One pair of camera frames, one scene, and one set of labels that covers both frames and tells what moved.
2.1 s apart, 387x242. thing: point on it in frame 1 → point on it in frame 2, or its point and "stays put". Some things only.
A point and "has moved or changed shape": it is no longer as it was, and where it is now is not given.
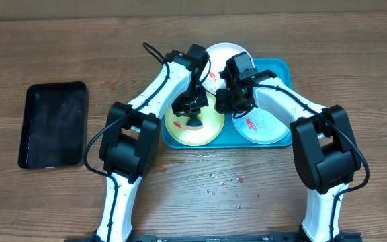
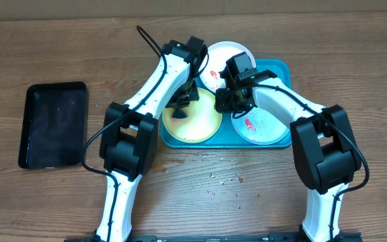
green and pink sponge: (194, 124) has moved or changed shape
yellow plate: (213, 122) stays put
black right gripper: (221, 102) stays put
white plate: (218, 54) stays put
